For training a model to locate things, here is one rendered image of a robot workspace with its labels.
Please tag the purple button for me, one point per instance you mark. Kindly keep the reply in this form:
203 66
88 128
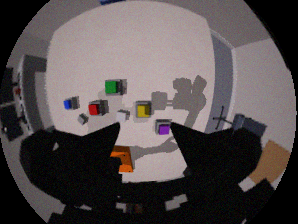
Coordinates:
162 127

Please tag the yellow button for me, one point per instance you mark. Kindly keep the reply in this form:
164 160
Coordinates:
143 109

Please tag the red button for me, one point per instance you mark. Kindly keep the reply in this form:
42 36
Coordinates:
96 108

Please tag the green button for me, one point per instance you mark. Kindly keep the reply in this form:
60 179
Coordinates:
113 87

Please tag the blue button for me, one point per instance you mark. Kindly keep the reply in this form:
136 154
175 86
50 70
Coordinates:
71 104

